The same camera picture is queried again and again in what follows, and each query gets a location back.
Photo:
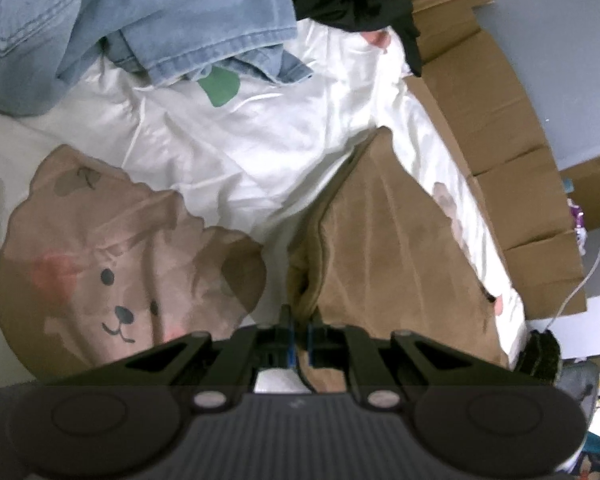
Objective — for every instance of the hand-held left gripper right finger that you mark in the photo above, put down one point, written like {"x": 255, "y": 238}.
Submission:
{"x": 312, "y": 342}

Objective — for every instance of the purple white packet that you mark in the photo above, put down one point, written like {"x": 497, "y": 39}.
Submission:
{"x": 577, "y": 215}

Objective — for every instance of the grey appliance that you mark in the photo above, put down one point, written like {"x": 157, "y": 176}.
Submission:
{"x": 555, "y": 60}

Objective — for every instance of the leopard print cloth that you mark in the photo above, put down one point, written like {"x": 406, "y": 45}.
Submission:
{"x": 542, "y": 355}

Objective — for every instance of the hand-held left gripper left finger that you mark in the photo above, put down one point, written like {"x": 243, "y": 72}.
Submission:
{"x": 280, "y": 345}

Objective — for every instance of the blue bottle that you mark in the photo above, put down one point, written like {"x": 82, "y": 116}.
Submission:
{"x": 569, "y": 185}

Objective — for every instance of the brown printed t-shirt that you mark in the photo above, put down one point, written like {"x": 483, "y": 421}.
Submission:
{"x": 390, "y": 260}

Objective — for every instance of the flattened cardboard box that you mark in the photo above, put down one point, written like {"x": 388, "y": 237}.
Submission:
{"x": 480, "y": 110}

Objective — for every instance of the light blue jeans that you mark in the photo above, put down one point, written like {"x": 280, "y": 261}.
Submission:
{"x": 180, "y": 10}

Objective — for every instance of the white bear print blanket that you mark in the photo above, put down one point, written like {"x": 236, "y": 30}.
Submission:
{"x": 230, "y": 150}

